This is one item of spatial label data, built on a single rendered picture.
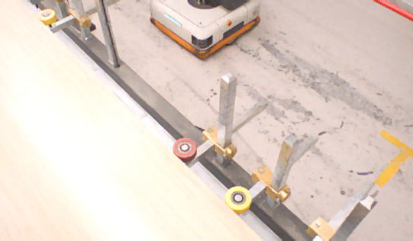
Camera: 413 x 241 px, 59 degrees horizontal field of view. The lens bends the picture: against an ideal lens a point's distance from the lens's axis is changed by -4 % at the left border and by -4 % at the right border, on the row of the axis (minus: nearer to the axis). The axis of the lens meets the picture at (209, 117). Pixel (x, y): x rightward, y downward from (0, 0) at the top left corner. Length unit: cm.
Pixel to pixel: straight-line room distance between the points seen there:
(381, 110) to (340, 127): 35
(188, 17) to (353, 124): 137
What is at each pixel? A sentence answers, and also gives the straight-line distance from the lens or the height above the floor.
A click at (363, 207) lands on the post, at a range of 101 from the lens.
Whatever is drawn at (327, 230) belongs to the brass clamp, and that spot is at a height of 83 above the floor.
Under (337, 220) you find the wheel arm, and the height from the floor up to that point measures 82.
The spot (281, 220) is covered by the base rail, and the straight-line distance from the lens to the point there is 138.
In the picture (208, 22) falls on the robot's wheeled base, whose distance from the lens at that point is 274.
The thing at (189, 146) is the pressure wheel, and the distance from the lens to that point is 125.
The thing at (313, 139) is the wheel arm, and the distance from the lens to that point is 140.
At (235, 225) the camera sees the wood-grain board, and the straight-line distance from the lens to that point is 113.
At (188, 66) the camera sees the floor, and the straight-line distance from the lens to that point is 280.
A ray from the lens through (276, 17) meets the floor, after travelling 332.
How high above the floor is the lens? 195
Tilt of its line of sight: 52 degrees down
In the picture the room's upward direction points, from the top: 1 degrees clockwise
